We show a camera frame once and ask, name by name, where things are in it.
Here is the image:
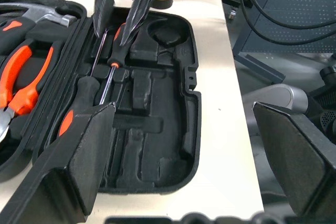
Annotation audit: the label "silver hammer with black handle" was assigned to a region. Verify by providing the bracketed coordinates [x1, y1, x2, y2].
[0, 2, 78, 56]

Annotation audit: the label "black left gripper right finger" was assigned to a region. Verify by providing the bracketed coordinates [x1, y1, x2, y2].
[251, 102, 336, 224]

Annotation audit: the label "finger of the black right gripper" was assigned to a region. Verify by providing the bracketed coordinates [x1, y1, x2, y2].
[92, 0, 115, 37]
[120, 0, 154, 48]

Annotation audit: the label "black cable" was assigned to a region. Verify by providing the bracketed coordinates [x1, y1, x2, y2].
[236, 0, 336, 44]
[241, 0, 336, 29]

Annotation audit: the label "orange-handled pliers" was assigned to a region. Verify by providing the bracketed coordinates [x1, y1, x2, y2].
[0, 45, 55, 144]

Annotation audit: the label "black plastic tool case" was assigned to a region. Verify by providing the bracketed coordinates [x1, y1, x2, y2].
[0, 0, 202, 196]

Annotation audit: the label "silver robot body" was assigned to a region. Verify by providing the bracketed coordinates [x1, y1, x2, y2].
[240, 66, 336, 143]

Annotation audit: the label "black screwdriver with orange tip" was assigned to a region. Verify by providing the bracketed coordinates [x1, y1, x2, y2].
[58, 28, 107, 137]
[99, 23, 127, 105]

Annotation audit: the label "dark perforated metal bench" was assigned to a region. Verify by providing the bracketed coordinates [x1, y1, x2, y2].
[220, 0, 336, 84]

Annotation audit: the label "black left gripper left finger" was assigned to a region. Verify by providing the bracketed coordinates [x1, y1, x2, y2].
[0, 101, 117, 224]

